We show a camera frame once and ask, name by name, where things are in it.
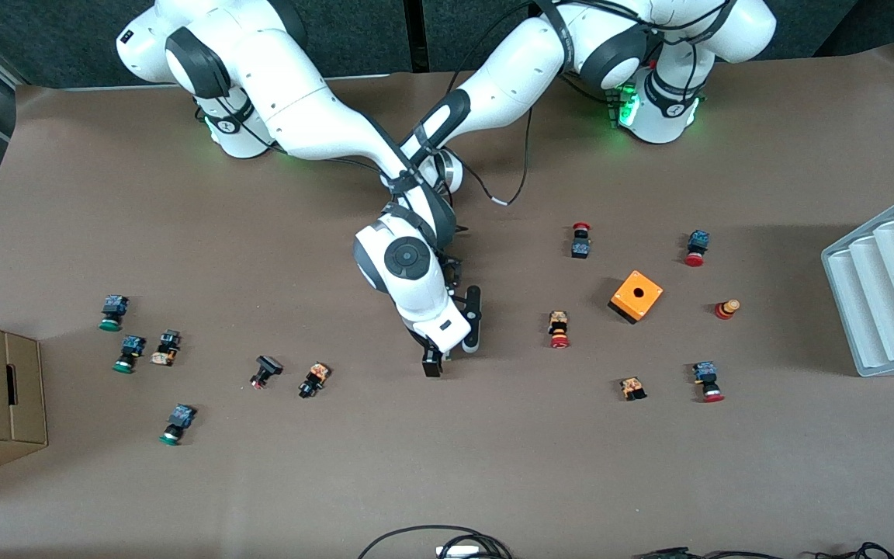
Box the black square push button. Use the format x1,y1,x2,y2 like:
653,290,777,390
250,355,285,391

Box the black looped cable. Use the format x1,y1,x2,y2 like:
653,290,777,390
358,525,514,559

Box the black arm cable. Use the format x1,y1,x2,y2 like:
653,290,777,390
447,66,535,207
241,115,387,173

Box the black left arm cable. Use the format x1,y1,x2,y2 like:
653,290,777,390
447,66,535,207

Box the black orange contact block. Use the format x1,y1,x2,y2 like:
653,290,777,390
150,329,182,367

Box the orange button enclosure box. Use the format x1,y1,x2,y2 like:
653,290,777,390
608,269,664,325

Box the black vertical divider strip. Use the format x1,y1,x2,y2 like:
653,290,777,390
403,0,431,75

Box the black push button orange block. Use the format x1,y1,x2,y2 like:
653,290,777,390
298,362,331,400

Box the red mushroom button orange block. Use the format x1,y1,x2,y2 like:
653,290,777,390
547,310,572,350

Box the black cable with connector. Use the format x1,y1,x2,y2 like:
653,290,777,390
633,541,894,559

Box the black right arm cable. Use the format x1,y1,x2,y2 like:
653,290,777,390
241,115,387,173

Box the red push button blue block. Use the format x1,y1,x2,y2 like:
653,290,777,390
691,361,726,404
684,229,711,268

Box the grey ridged tray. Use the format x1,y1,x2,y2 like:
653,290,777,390
820,185,894,379

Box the green push button blue block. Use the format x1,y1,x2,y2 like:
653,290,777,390
159,404,198,447
113,335,147,374
99,294,130,332

